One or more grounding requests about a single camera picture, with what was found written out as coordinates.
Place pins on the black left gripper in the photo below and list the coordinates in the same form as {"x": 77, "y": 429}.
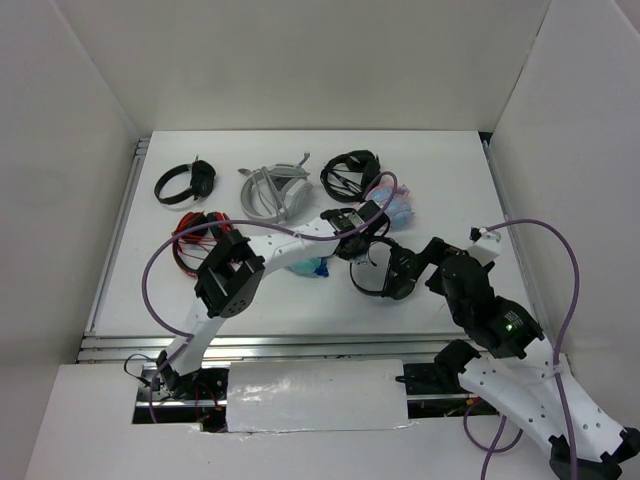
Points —
{"x": 358, "y": 256}

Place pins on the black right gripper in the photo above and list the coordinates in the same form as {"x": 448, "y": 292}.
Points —
{"x": 430, "y": 252}

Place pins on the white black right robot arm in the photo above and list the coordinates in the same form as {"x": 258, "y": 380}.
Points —
{"x": 510, "y": 363}

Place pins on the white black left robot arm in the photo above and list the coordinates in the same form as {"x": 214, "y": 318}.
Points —
{"x": 229, "y": 277}

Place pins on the teal cat ear headphones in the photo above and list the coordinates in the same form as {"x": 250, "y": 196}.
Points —
{"x": 317, "y": 266}

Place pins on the pink and blue headphones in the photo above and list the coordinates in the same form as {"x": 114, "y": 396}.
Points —
{"x": 399, "y": 213}

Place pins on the black wrapped headphones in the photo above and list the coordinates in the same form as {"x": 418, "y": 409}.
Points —
{"x": 348, "y": 177}

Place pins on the grey white headphones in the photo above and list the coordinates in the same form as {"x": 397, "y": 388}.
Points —
{"x": 277, "y": 193}

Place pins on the red black headphones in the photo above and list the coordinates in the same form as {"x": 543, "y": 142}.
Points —
{"x": 203, "y": 239}

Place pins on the white front cover panel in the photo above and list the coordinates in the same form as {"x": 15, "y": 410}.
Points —
{"x": 316, "y": 396}

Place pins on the aluminium base frame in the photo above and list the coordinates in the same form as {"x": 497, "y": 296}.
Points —
{"x": 452, "y": 188}

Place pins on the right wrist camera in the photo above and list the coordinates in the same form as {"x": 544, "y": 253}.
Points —
{"x": 485, "y": 245}

